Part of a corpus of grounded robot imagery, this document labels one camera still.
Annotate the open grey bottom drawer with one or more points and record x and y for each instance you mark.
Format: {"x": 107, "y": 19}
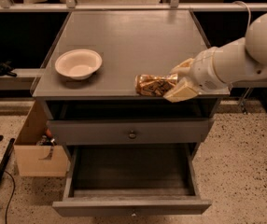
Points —
{"x": 131, "y": 180}

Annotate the grey wooden drawer cabinet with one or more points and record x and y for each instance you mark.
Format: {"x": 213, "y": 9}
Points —
{"x": 130, "y": 43}

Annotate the items inside cardboard box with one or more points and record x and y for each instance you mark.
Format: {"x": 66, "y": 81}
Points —
{"x": 46, "y": 139}

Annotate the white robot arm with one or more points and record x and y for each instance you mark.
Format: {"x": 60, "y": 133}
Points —
{"x": 215, "y": 69}

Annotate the brown cardboard box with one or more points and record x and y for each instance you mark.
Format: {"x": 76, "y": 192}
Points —
{"x": 34, "y": 159}

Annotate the closed grey upper drawer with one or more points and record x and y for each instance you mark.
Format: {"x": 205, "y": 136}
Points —
{"x": 115, "y": 132}

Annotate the white paper bowl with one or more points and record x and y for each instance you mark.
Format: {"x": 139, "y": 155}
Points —
{"x": 78, "y": 64}

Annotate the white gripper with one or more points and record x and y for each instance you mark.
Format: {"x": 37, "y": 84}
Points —
{"x": 204, "y": 69}

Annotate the round metal drawer knob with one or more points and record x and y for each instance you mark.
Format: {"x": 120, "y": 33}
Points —
{"x": 132, "y": 135}

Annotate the orange patterned drink can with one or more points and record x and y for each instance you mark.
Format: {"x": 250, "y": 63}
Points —
{"x": 150, "y": 85}

